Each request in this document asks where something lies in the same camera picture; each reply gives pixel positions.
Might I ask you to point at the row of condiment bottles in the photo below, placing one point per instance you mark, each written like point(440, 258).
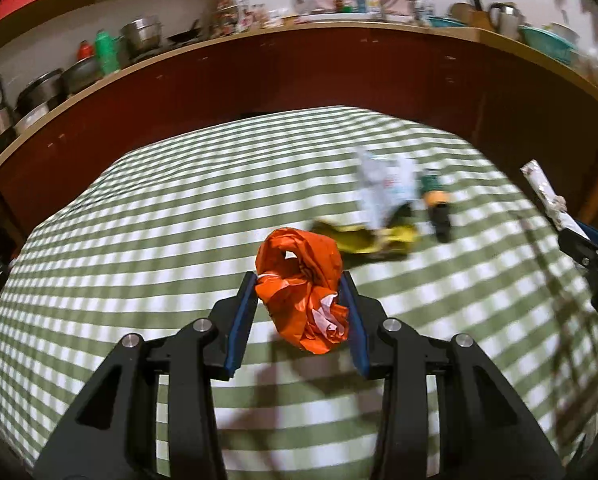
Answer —
point(244, 12)

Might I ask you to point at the small teal basin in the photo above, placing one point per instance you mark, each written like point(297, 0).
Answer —
point(446, 21)

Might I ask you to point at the wooden cutting board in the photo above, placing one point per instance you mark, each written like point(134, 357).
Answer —
point(464, 12)

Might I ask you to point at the lidded steel pot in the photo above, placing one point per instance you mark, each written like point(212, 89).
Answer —
point(41, 92)

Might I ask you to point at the dark red counter cabinet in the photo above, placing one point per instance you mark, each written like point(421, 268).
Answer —
point(304, 70)

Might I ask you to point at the black bottle with orange band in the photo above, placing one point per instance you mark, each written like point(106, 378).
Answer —
point(439, 215)

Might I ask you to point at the black wok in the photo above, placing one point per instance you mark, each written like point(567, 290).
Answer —
point(183, 35)

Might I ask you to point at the green thermos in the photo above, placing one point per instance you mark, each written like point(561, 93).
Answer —
point(107, 52)

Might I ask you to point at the yellow banana peel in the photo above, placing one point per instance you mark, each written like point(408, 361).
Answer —
point(359, 242)

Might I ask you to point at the red thermos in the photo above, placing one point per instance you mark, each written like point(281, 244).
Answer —
point(84, 51)

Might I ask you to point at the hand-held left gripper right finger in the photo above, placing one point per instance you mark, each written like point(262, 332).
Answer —
point(355, 327)

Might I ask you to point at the orange plastic bag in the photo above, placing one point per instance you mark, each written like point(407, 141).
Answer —
point(289, 305)

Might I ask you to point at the white bowl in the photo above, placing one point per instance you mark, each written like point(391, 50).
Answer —
point(564, 31)

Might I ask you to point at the large teal basin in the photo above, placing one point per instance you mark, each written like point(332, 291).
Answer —
point(546, 45)

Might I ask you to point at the steel kettle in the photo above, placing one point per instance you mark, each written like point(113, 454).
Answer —
point(504, 22)

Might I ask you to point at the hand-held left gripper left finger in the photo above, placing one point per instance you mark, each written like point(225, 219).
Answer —
point(239, 325)

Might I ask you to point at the green checked tablecloth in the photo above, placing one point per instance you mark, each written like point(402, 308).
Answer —
point(154, 210)

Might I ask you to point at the white crumpled wrapper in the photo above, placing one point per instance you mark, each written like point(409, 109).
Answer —
point(379, 185)

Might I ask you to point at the large steel stockpot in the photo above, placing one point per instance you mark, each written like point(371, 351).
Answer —
point(141, 35)

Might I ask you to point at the steel basin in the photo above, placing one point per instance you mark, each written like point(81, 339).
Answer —
point(81, 75)

